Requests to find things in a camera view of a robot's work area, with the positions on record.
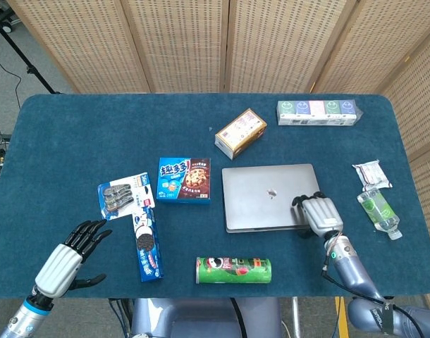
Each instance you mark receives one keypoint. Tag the white snack wrapper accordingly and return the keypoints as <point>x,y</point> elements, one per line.
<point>371,174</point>

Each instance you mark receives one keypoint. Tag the black tripod stand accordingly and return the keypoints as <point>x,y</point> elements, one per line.
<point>21,56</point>

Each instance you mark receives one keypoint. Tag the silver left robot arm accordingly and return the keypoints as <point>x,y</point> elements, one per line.
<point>24,317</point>

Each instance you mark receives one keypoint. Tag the blue chocolate cookie box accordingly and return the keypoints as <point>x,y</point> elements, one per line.
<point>183,179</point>

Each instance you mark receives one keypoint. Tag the silver laptop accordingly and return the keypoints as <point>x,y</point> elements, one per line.
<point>257,197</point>

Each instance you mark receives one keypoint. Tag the wicker folding screen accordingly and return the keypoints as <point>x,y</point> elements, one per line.
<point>187,42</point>

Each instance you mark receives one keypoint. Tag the black and silver left hand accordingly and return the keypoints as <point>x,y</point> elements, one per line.
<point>58,271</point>

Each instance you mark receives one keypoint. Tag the metal table leg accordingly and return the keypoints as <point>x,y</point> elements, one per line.
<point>296,317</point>

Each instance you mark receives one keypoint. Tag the brown and white carton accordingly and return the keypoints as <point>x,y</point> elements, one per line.
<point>239,134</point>

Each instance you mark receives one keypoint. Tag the blue table mat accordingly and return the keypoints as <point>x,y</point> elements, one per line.
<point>112,134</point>

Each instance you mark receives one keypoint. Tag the green Pringles can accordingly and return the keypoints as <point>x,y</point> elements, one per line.
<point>236,271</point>

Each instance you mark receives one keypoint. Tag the grey-blue robot torso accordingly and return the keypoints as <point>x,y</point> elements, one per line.
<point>201,318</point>

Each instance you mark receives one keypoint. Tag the clear bottle with green label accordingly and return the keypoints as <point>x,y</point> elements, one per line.
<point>377,209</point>

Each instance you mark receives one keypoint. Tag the black and silver right hand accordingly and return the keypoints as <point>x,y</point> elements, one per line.
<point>322,214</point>

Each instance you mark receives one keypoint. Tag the multipack of pocket tissues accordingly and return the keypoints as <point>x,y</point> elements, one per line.
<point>317,112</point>

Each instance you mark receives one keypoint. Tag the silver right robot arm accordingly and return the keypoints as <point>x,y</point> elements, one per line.
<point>356,274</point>

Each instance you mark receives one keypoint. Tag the blue Oreo cookie box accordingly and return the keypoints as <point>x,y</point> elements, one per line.
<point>148,250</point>

